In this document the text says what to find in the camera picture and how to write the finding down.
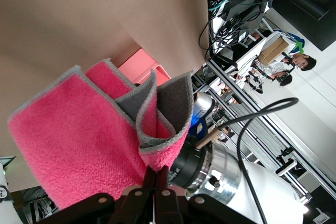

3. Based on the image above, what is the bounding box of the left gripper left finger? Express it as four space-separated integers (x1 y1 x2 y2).
110 166 156 224

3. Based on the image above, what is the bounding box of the cardboard box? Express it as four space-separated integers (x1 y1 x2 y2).
258 36 289 66

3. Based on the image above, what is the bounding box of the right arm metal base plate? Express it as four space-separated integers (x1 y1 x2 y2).
0 155 16 168

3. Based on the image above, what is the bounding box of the dark haired person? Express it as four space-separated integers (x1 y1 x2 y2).
245 71 293 95

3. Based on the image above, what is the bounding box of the black cable tangle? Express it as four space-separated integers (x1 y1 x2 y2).
198 0 276 61

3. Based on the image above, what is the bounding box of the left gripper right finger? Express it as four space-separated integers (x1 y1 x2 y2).
154 165 184 224

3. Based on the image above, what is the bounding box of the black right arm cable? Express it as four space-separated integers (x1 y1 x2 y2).
195 97 300 224

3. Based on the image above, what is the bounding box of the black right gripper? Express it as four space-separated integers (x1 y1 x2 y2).
167 134 209 189

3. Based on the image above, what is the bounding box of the person with glasses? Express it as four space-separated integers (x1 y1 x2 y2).
265 52 317 77

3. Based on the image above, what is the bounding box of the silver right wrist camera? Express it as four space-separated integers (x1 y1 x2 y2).
188 92 215 137

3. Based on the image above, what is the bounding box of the pink plastic bin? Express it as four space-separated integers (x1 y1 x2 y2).
118 48 173 86

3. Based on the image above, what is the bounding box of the long aluminium frame rail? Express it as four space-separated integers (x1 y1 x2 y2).
204 60 336 196

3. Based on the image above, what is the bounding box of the grey monitor back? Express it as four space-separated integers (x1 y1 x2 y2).
223 0 266 33

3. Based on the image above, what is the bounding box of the pink and grey cloth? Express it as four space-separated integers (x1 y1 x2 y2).
7 58 195 210

